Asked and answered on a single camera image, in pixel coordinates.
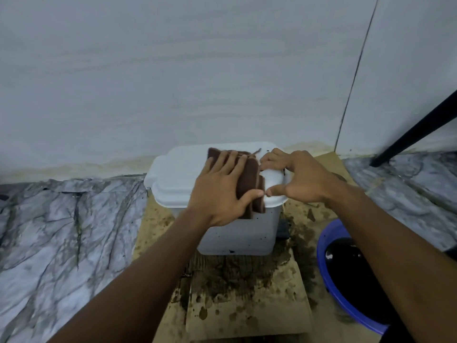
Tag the stained cardboard sheet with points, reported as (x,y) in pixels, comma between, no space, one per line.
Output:
(250,303)

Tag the brown cleaning cloth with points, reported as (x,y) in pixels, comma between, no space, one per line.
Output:
(250,178)

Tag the person's right forearm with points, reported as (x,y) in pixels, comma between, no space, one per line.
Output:
(392,253)

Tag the person's left hand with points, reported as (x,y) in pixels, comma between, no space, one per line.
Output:
(214,196)

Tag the person's right hand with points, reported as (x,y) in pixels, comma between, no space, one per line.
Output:
(307,178)

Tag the white plastic container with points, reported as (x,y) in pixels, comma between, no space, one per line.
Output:
(246,235)

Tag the person's right thumb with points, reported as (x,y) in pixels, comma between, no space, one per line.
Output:
(279,190)

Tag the person's left middle finger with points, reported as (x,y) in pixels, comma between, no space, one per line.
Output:
(231,166)

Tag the person's left little finger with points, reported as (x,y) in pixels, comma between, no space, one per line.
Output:
(206,171)

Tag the marble-print vinyl sheet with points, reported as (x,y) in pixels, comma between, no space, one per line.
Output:
(60,246)
(410,189)

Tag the black pole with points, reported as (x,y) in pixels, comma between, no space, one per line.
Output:
(417,128)

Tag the white plastic container lid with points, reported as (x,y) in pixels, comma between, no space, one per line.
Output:
(175,178)

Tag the person's left forearm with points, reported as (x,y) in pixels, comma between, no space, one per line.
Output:
(142,282)

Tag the person's left thumb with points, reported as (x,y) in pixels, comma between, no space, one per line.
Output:
(250,197)

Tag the blue plastic basin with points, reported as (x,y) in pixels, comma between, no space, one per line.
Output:
(342,275)

